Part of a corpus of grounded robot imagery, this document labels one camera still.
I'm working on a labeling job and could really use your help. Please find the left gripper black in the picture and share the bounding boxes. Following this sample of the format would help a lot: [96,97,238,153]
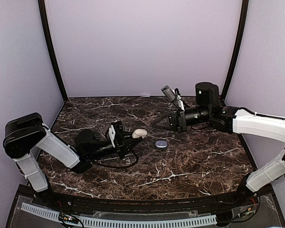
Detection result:
[87,131,143,161]

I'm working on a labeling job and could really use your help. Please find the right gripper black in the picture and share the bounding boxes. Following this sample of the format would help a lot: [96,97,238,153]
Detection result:
[152,105,212,133]

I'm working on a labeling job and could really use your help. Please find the beige earbud charging case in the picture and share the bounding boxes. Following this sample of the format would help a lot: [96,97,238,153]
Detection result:
[132,129,148,139]

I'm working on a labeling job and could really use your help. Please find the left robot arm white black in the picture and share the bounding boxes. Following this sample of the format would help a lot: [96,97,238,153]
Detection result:
[3,113,147,207]

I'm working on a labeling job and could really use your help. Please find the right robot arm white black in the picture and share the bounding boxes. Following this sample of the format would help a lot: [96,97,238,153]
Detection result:
[152,82,285,206]

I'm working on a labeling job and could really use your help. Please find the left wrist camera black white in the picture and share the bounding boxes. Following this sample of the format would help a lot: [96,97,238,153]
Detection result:
[108,121,123,148]

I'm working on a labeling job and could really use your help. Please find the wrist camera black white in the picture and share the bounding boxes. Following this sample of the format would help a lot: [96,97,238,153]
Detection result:
[108,121,123,148]
[161,85,185,111]

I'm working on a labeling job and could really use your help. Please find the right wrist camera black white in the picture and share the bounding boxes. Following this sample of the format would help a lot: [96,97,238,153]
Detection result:
[161,85,185,111]

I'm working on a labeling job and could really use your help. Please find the grey slotted cable duct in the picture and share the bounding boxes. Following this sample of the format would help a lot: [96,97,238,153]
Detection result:
[20,203,217,228]

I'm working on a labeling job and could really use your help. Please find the black front table rail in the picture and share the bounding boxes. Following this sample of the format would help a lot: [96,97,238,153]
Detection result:
[46,192,240,213]

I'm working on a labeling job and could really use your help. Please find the left circuit board with wires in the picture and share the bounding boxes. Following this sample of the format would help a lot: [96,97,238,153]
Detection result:
[58,212,79,225]

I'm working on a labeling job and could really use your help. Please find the circuit board with wires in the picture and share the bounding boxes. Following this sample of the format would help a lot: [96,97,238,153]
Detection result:
[58,212,79,225]
[237,207,255,218]

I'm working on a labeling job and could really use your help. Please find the right circuit board with wires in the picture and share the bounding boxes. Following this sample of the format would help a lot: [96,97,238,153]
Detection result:
[237,207,255,218]

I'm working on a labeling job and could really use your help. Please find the black frame post right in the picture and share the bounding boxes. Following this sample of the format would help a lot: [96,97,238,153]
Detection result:
[221,0,249,101]

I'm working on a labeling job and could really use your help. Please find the black frame post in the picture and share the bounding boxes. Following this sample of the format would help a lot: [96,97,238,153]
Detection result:
[38,0,68,103]
[221,0,249,101]

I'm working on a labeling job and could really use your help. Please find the black frame post left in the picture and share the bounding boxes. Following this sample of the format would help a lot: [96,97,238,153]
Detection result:
[38,0,68,103]

